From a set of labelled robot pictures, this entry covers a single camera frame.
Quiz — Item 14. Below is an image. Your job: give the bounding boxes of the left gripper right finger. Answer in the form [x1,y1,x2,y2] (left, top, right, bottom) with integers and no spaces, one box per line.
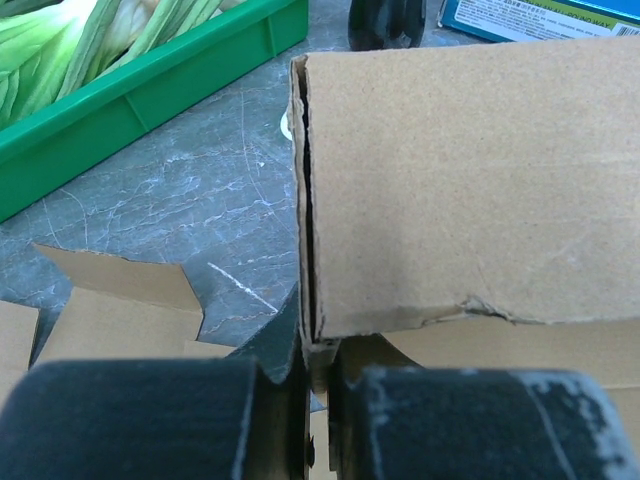
[328,335,639,479]

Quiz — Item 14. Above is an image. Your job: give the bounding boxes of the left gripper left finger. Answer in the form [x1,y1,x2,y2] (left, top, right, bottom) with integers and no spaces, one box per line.
[1,290,310,479]

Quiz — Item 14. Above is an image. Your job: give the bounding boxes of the large cardboard box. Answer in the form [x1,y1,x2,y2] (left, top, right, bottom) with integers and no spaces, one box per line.
[289,37,640,480]

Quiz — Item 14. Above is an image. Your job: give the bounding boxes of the small flat cardboard box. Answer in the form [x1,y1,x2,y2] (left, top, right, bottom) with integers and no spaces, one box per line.
[1,245,233,396]

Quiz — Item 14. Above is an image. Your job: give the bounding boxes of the blue rectangular box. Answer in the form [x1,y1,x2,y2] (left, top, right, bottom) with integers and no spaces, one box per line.
[437,0,639,42]

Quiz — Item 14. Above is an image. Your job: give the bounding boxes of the white round pads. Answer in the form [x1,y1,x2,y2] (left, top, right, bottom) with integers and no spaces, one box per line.
[280,111,292,141]

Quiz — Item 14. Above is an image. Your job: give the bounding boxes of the green plastic tray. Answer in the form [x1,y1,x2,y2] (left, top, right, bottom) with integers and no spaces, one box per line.
[1,0,309,219]

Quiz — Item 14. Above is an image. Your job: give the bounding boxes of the cola glass bottle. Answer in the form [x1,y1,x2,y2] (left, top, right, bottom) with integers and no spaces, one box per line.
[348,0,427,51]

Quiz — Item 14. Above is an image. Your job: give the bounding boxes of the long green beans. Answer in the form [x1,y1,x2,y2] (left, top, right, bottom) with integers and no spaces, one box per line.
[60,0,240,96]

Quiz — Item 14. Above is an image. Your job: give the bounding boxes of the bok choy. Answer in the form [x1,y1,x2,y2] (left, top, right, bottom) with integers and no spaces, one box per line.
[1,1,96,129]

